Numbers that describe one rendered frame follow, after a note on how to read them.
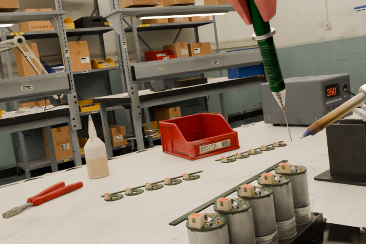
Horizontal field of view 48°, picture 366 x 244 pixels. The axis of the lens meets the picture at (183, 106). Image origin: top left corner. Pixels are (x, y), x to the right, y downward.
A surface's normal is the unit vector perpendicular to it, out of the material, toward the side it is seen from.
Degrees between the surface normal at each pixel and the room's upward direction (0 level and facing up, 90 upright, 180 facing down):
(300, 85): 90
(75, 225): 0
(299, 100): 90
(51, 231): 0
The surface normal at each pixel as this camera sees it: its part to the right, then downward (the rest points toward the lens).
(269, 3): 0.84, 0.10
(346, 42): -0.82, 0.16
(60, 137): 0.55, 0.01
